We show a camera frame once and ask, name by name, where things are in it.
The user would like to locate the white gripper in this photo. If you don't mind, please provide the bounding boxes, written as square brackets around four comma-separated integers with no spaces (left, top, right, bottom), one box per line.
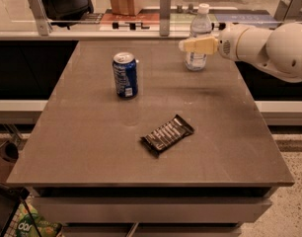
[179,24,249,61]

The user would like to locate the clear plastic water bottle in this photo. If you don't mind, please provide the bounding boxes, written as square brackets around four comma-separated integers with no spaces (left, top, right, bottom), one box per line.
[185,3,212,71]

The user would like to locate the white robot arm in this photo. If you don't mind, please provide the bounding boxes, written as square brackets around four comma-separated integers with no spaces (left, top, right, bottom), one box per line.
[179,23,302,83]

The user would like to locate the blue soda can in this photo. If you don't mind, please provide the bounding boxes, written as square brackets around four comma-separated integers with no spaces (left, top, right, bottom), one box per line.
[113,52,138,99]

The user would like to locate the black candy bar wrapper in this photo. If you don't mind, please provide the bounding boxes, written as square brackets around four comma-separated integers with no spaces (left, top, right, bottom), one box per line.
[141,115,194,157]

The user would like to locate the black office chair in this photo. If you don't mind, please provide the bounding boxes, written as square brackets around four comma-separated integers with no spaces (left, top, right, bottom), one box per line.
[41,0,94,28]

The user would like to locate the grey table drawer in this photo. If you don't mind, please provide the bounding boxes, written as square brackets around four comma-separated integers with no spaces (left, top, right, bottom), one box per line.
[34,197,271,223]

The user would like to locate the green snack bag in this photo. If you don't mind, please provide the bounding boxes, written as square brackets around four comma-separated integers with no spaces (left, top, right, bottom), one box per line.
[15,203,63,237]

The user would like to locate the center metal post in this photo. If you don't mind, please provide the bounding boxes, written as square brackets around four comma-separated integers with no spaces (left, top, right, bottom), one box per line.
[159,0,171,37]

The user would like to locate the metal post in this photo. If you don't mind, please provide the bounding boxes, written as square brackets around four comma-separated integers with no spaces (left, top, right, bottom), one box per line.
[159,0,171,37]
[274,0,302,23]
[28,0,52,37]

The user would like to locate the right metal post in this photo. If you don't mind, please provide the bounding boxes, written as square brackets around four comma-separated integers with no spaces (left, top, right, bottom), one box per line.
[274,0,302,23]

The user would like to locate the left metal post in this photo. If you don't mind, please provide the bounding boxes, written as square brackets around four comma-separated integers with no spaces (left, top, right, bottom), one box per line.
[28,0,52,37]

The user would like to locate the wire basket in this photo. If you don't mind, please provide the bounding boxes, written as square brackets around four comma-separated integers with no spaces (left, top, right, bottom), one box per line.
[0,183,30,237]

